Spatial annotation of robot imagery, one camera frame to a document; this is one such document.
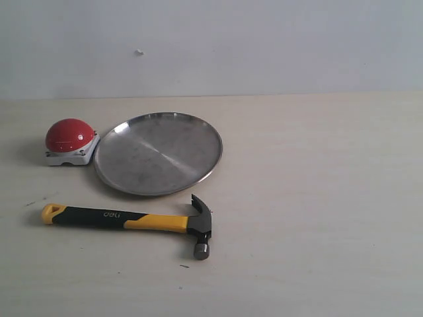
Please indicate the red dome push button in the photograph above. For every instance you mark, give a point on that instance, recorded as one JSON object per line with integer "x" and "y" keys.
{"x": 70, "y": 141}

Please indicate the yellow black claw hammer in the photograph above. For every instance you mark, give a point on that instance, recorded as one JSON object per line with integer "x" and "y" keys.
{"x": 198, "y": 226}

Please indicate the round steel plate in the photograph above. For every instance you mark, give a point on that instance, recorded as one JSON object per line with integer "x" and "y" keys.
{"x": 158, "y": 154}

